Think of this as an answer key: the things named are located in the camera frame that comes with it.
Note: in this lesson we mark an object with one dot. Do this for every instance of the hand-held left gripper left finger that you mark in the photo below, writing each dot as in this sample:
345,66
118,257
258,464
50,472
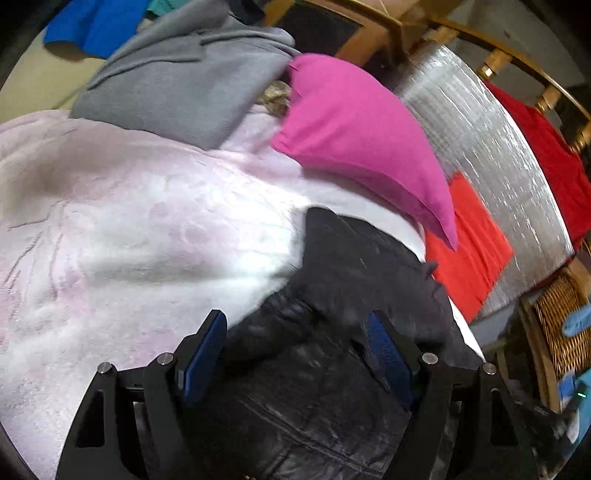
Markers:
203,364

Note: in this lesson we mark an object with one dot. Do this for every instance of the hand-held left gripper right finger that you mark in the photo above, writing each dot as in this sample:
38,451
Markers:
388,355

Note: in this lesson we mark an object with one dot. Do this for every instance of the black jacket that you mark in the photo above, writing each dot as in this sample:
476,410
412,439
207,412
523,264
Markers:
351,277

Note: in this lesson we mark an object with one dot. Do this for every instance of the wicker basket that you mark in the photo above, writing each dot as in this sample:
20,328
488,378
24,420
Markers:
554,318

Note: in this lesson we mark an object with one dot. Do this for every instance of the orange-red cushion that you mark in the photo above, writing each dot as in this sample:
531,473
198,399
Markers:
466,249

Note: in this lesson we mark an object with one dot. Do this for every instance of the pale pink fleece blanket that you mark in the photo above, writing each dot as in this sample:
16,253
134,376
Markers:
138,230

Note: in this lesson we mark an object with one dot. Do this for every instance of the magenta pillow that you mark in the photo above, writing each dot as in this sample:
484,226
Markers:
360,138

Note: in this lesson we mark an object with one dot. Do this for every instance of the silver foil mat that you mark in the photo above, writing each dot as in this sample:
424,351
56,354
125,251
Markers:
489,147

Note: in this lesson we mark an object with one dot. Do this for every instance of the red cloth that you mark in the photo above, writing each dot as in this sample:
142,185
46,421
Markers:
549,157

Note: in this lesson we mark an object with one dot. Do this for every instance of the patterned cloth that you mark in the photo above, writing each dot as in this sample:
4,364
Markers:
277,99

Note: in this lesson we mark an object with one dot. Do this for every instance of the grey coat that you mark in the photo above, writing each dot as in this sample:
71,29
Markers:
184,83

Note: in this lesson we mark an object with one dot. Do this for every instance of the wooden spindle headboard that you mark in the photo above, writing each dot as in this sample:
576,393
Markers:
503,57

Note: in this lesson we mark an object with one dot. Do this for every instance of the wooden cabinet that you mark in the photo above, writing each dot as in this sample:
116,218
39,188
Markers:
369,32

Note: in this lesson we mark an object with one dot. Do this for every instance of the blue garment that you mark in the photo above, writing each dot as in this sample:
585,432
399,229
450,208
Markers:
97,27

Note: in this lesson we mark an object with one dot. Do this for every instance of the teal garment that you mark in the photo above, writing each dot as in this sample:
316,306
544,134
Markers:
168,4

